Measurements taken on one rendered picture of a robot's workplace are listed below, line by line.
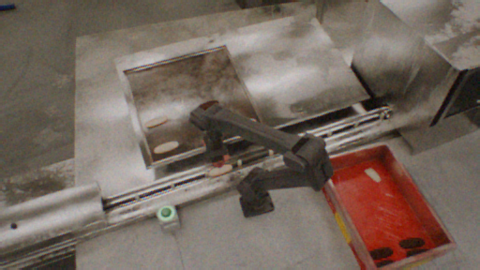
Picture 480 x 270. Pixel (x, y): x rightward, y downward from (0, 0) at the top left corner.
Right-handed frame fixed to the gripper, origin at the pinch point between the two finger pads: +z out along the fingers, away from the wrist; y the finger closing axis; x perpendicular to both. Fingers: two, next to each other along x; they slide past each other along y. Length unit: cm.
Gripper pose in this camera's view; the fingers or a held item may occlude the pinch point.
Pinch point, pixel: (216, 158)
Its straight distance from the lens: 144.7
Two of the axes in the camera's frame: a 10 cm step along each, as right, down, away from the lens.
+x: 9.2, -2.9, 2.5
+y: 3.8, 7.2, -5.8
